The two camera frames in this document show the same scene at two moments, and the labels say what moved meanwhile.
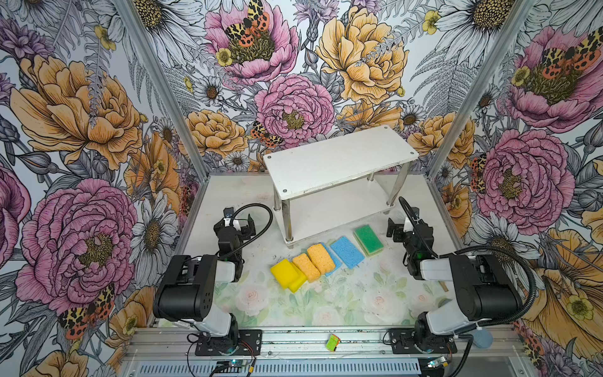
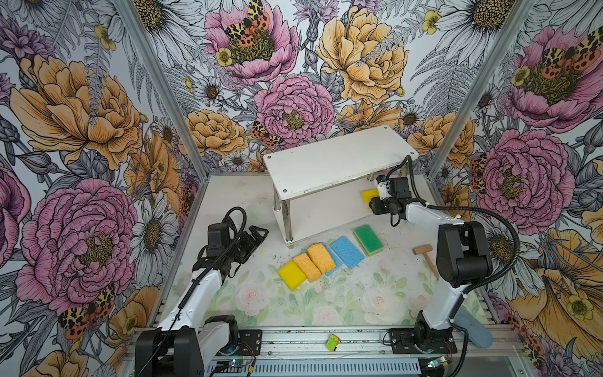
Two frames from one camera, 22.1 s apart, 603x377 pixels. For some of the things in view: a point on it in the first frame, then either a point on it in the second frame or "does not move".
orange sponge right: [321, 258] does not move
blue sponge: [349, 254] does not move
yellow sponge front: [285, 272] to [368, 195]
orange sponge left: [306, 266] does not move
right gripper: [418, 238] to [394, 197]
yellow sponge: [299, 280] does not move
